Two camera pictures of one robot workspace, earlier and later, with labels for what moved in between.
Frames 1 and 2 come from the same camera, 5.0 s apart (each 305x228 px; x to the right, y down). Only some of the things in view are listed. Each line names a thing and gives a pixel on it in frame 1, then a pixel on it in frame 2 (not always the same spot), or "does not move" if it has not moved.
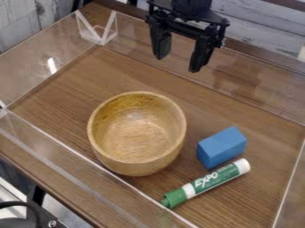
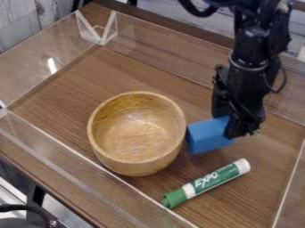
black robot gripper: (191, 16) -> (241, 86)
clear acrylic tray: (203, 145) does not move
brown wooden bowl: (136, 131) does not move
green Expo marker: (223, 175) does not move
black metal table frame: (33, 192) does not move
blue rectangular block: (223, 147) -> (208, 135)
